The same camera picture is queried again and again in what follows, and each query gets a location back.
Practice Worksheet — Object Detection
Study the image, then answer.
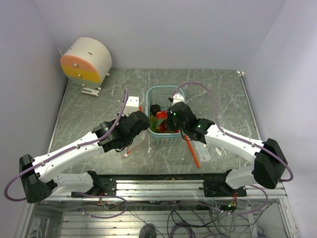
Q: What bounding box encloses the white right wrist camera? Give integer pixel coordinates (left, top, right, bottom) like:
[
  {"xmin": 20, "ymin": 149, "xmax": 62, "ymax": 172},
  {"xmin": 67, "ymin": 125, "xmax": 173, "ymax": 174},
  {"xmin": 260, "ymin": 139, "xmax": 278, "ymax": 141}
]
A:
[{"xmin": 168, "ymin": 93, "xmax": 185, "ymax": 107}]

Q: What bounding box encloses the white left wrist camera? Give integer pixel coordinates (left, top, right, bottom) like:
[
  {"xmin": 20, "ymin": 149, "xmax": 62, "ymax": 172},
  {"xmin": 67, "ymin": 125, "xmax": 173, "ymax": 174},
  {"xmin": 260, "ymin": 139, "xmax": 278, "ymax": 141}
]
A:
[{"xmin": 122, "ymin": 96, "xmax": 140, "ymax": 116}]

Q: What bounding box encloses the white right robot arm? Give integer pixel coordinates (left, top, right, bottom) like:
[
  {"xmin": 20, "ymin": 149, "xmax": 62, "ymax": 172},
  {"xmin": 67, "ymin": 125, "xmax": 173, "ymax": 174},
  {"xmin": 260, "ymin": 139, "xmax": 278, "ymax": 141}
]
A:
[{"xmin": 167, "ymin": 102, "xmax": 287, "ymax": 196}]

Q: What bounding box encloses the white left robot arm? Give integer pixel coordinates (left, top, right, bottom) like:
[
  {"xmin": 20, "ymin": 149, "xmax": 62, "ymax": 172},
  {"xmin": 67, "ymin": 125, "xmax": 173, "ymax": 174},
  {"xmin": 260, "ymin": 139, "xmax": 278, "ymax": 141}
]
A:
[{"xmin": 19, "ymin": 111, "xmax": 150, "ymax": 203}]

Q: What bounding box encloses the cream round drawer cabinet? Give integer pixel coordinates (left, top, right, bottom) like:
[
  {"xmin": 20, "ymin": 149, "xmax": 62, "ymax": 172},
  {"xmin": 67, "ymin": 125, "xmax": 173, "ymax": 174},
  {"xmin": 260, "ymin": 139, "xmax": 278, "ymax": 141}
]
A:
[{"xmin": 60, "ymin": 37, "xmax": 112, "ymax": 89}]

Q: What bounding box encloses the clear zip bag orange zipper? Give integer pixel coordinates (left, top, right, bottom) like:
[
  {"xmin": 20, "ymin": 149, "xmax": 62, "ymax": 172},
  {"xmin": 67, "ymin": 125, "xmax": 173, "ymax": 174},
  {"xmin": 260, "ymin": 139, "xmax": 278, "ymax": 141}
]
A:
[{"xmin": 124, "ymin": 106, "xmax": 146, "ymax": 158}]

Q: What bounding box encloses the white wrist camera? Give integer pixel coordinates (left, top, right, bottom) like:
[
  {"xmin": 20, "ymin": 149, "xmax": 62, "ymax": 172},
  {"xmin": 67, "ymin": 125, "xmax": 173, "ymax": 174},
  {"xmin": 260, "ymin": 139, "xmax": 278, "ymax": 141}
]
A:
[
  {"xmin": 122, "ymin": 96, "xmax": 140, "ymax": 116},
  {"xmin": 168, "ymin": 93, "xmax": 185, "ymax": 107}
]

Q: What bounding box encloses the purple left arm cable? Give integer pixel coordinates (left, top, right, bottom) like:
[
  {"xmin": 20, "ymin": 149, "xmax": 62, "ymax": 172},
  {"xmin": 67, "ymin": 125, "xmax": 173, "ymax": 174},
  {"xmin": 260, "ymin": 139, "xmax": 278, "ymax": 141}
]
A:
[{"xmin": 4, "ymin": 88, "xmax": 131, "ymax": 201}]

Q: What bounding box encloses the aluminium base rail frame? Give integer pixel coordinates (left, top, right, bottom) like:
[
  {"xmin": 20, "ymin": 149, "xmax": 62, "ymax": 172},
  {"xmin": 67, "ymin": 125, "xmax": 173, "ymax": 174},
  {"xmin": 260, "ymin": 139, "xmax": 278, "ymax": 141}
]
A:
[{"xmin": 22, "ymin": 174, "xmax": 297, "ymax": 238}]

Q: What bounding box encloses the small white metal bracket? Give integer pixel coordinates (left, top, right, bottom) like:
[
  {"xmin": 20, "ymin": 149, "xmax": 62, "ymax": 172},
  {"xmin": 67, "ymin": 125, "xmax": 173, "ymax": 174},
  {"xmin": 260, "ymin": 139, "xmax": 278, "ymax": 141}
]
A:
[{"xmin": 81, "ymin": 87, "xmax": 101, "ymax": 98}]

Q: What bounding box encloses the dark toy mangosteen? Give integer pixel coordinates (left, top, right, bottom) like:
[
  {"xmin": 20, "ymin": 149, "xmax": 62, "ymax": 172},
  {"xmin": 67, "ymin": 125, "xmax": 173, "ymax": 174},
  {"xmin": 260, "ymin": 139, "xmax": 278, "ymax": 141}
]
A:
[{"xmin": 150, "ymin": 104, "xmax": 161, "ymax": 116}]

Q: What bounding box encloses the light blue plastic basket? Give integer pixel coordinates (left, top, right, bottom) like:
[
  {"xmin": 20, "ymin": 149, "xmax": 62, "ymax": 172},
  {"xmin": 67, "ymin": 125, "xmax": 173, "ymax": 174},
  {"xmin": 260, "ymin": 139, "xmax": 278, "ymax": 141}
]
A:
[{"xmin": 146, "ymin": 85, "xmax": 185, "ymax": 146}]

